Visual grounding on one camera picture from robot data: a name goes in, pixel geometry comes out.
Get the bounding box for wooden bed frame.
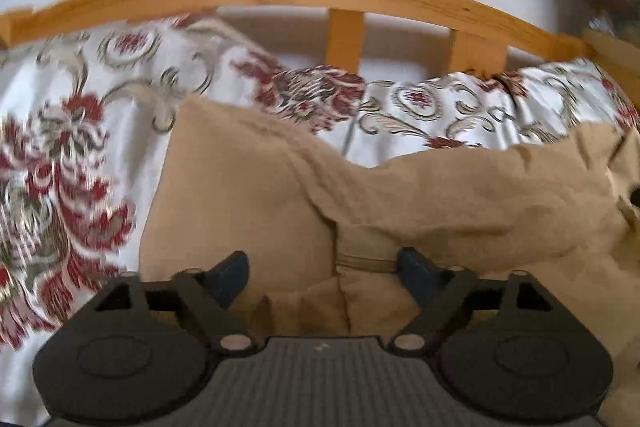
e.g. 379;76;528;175
1;0;639;91

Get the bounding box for beige hooded sweatshirt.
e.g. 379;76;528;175
140;98;639;426

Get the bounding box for white floral satin bedspread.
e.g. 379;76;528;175
1;15;639;426

